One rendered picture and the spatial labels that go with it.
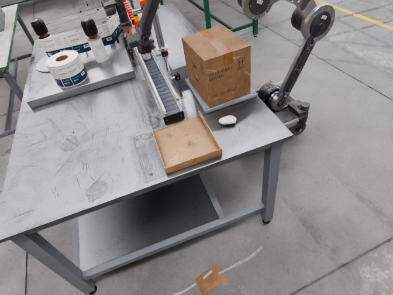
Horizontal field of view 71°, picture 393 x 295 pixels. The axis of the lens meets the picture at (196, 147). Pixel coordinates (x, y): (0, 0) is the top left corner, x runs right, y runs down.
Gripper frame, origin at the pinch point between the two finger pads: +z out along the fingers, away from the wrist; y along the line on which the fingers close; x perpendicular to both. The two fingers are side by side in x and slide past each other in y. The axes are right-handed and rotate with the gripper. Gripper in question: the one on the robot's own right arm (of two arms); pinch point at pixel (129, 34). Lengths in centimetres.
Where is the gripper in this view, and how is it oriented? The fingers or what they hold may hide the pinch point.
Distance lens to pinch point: 198.7
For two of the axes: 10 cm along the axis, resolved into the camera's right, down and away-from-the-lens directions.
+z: 1.3, 6.9, 7.1
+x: 9.3, -3.3, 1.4
